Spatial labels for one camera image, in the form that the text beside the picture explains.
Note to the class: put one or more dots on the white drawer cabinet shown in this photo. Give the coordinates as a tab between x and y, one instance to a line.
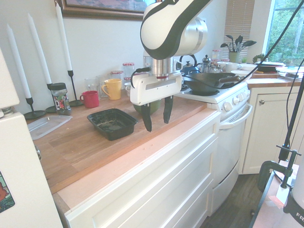
154	190

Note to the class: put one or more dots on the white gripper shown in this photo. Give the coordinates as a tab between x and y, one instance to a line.
152	90

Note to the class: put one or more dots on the white door cabinet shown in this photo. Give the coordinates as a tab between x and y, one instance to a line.
263	133

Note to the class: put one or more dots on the yellow mug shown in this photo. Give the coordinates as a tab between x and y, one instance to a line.
114	89

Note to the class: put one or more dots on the dark green C-clamp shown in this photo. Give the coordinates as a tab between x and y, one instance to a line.
263	173

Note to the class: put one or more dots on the green ceramic bowl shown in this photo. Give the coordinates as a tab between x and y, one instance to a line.
155	107

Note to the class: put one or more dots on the framed wall picture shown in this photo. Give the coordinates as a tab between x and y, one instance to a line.
99	13

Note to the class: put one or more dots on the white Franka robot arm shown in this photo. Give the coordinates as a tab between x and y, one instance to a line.
161	28

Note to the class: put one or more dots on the black plastic food tray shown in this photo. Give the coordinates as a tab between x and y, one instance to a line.
111	123

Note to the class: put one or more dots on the white plate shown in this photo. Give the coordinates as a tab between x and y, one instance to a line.
242	73

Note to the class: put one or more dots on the black wok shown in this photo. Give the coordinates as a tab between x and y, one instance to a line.
204	82

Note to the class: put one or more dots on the spice jar black lid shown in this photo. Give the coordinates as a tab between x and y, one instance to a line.
61	99

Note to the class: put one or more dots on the small green plant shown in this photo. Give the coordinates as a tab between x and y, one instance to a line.
258	57

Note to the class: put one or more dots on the black cooking utensil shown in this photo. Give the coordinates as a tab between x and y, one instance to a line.
225	45
230	39
249	43
239	40

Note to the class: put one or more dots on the white taper candle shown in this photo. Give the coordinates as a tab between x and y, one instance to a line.
19	61
39	47
63	35

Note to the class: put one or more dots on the window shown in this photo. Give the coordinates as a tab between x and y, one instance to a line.
287	31

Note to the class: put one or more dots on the blue kettle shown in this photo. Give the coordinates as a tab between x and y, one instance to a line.
190	69

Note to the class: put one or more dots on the robot mounting table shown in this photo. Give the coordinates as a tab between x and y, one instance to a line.
268	213

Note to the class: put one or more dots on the clear drinking glass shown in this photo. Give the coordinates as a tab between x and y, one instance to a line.
91	85
101	82

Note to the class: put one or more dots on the pale green utensil holder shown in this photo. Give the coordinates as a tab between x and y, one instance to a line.
234	57

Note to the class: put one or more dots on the clear plastic lid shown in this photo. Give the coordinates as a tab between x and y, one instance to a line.
45	126

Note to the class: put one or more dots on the white refrigerator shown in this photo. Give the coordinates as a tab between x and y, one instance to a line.
21	166

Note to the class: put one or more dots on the colourful fridge magnet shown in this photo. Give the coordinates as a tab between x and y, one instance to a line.
6	192

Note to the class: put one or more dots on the stack of white plates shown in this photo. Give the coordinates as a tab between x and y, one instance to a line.
289	71

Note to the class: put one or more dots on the white kitchen stove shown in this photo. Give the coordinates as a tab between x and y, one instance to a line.
228	142

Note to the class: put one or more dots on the red mug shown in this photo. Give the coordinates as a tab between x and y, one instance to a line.
91	100

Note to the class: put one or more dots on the black stand pole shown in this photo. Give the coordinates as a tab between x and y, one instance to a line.
292	123

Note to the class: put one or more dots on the black frying pan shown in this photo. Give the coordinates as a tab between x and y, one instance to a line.
270	66

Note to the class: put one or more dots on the glass jar red checked lid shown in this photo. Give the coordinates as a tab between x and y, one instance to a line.
116	74
215	55

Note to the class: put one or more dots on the white cup blue pattern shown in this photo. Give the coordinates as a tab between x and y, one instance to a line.
127	89

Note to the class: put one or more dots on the glass french press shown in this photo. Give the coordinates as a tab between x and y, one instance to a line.
206	64

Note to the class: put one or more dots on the white mug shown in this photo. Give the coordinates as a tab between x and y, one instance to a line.
232	67

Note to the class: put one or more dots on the tall glass jar red lid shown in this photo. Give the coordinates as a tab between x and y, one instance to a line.
128	70

